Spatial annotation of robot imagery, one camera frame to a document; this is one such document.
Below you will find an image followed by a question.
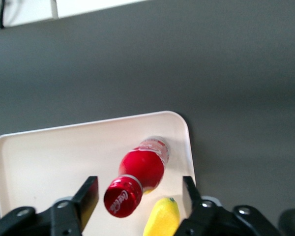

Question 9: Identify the cream plastic tray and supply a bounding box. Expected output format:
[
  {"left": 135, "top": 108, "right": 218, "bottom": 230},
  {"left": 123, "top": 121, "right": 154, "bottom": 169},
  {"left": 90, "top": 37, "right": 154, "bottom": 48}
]
[{"left": 0, "top": 110, "right": 196, "bottom": 236}]

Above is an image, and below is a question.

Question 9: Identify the yellow toy lemon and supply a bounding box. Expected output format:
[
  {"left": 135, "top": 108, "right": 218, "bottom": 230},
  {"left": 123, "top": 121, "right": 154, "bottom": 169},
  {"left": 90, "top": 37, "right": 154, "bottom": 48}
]
[{"left": 143, "top": 197, "right": 181, "bottom": 236}]

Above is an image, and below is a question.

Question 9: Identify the red coke bottle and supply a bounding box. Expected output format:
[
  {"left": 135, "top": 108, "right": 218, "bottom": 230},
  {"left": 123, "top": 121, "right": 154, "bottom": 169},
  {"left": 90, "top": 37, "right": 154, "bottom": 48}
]
[{"left": 103, "top": 135, "right": 172, "bottom": 219}]

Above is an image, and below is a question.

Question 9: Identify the black hanging cable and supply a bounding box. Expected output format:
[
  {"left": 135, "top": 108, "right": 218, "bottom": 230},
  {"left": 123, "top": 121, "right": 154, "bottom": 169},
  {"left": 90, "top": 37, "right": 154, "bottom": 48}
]
[{"left": 0, "top": 0, "right": 6, "bottom": 29}]

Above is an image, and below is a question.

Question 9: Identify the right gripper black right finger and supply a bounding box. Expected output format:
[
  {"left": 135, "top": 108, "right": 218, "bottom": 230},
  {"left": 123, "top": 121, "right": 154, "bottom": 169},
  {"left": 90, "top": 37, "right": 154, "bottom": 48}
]
[{"left": 176, "top": 176, "right": 283, "bottom": 236}]

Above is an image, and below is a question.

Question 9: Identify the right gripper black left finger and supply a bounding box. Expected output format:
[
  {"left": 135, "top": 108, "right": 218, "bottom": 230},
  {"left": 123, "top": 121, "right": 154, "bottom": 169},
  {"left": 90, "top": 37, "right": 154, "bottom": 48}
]
[{"left": 0, "top": 176, "right": 100, "bottom": 236}]

